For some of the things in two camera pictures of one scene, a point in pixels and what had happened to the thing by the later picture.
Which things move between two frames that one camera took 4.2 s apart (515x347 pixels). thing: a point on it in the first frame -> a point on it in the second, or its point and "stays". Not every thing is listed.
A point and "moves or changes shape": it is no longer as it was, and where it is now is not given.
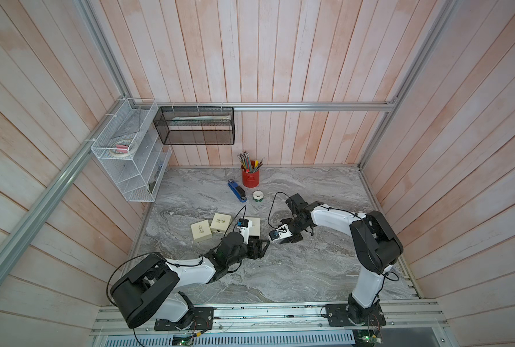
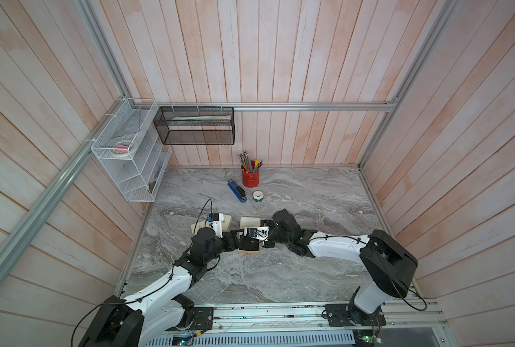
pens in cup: x=249 y=166 stays
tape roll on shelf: x=123 y=147 stays
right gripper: x=291 y=239 -> x=274 y=225
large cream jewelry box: x=254 y=230 moves or changes shape
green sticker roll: x=257 y=196 stays
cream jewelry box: x=220 y=223 moves or changes shape
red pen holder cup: x=250 y=180 stays
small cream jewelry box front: x=201 y=230 stays
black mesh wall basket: x=196 y=125 stays
